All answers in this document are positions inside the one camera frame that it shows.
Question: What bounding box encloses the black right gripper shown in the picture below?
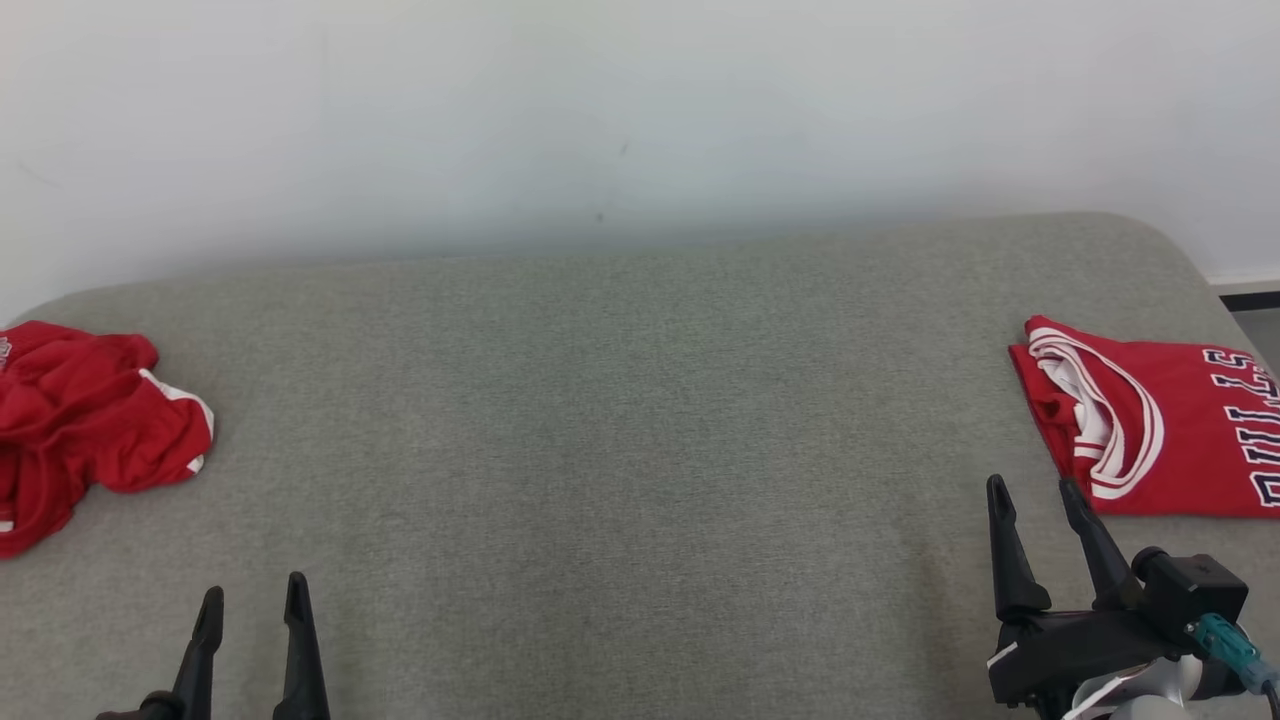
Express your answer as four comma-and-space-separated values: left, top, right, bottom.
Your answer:
986, 474, 1201, 719

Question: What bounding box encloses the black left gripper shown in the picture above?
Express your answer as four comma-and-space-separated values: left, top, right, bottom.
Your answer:
95, 571, 332, 720

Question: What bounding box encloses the red Bulls basketball jersey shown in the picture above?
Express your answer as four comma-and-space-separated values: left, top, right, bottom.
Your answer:
1008, 315, 1280, 519

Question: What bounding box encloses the grey fabric sofa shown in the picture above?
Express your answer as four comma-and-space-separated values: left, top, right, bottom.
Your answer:
0, 212, 1280, 720

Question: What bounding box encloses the right black cable teal plug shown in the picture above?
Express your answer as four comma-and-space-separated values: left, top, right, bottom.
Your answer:
1185, 613, 1280, 720

